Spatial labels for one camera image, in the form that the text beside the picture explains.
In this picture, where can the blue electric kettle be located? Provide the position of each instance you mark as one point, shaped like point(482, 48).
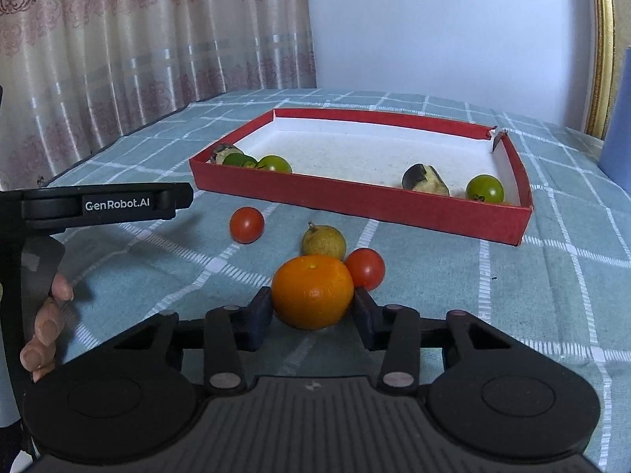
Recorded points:
point(618, 123)

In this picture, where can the teal checked tablecloth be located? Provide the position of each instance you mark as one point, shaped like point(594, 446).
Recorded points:
point(493, 295)

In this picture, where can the orange tangerine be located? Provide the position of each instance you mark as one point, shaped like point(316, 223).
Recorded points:
point(313, 291)

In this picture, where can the green tomato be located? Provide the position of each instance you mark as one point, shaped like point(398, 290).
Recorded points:
point(275, 164)
point(484, 188)

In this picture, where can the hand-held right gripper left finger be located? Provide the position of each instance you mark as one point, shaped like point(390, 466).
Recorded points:
point(259, 316)

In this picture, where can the person's left hand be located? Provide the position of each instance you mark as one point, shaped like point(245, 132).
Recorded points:
point(47, 330)

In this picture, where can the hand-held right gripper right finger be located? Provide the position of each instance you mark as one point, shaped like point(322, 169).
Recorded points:
point(365, 316)

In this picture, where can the gold wall moulding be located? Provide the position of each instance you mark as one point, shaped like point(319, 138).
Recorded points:
point(601, 49)

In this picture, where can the red tomato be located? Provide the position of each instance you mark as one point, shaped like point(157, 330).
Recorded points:
point(247, 225)
point(367, 267)

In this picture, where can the yellow round fruit with stem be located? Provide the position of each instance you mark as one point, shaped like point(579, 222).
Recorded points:
point(323, 242)

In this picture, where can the dark-skinned pale fruit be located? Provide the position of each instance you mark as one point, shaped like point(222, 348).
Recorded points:
point(425, 181)
point(224, 150)

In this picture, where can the pink patterned curtain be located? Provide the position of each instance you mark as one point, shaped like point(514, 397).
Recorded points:
point(148, 49)

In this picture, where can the small green fruit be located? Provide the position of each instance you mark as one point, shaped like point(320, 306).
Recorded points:
point(239, 160)

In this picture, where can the red shallow cardboard box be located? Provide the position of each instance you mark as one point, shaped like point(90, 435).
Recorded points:
point(355, 207)

